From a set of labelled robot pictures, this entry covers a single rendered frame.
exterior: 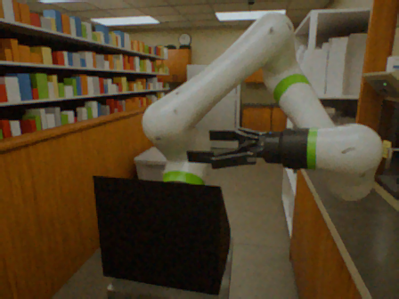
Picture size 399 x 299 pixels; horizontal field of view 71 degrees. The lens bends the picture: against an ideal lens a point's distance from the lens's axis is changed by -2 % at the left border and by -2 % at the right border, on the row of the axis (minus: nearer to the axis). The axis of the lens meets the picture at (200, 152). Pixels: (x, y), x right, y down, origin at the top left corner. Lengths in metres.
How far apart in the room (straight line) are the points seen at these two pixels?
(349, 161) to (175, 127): 0.41
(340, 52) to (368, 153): 1.97
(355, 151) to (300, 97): 0.31
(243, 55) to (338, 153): 0.37
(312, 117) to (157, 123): 0.42
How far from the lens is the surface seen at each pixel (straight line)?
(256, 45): 0.83
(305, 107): 0.85
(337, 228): 1.20
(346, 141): 0.61
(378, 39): 1.67
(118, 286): 0.86
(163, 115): 0.74
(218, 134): 0.78
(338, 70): 2.54
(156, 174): 3.08
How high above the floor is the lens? 1.47
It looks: 14 degrees down
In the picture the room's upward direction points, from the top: straight up
